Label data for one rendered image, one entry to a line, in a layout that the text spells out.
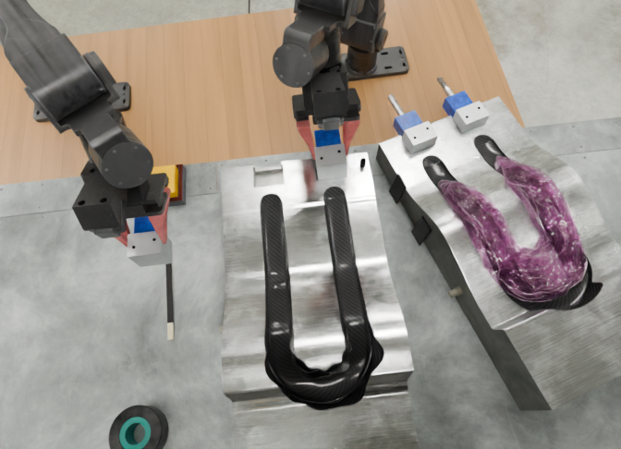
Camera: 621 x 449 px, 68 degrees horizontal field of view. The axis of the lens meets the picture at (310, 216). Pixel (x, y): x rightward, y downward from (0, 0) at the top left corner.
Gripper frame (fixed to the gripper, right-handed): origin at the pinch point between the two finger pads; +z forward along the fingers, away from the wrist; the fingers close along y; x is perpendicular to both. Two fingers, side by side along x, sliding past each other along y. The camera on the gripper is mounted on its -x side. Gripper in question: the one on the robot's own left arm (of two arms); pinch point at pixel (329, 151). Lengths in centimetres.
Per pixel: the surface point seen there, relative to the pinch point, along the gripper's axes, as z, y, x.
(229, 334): 14.6, -17.7, -23.5
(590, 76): 42, 120, 119
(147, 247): 4.4, -28.5, -14.2
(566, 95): 46, 107, 111
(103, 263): 15.9, -42.8, -2.6
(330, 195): 7.1, -0.7, -2.3
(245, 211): 7.2, -15.2, -3.8
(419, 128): 1.9, 17.0, 8.2
